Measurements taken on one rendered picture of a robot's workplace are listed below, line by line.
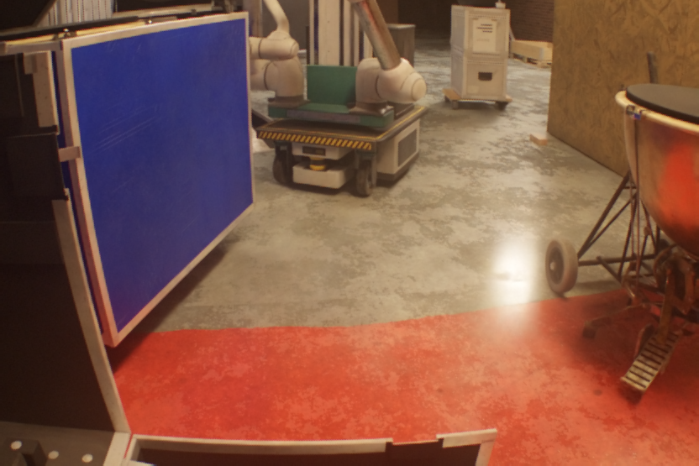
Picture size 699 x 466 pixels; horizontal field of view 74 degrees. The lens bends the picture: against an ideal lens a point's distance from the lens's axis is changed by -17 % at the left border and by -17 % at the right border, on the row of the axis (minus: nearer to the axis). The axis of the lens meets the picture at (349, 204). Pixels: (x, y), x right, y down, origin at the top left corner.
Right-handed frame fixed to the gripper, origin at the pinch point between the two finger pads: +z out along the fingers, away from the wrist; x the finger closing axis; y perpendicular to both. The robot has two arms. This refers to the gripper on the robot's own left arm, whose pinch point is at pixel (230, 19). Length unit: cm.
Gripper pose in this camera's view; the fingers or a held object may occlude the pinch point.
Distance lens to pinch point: 215.5
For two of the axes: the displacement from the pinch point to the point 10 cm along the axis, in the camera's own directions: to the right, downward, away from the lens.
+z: 1.7, 9.3, 3.3
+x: -2.3, 3.6, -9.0
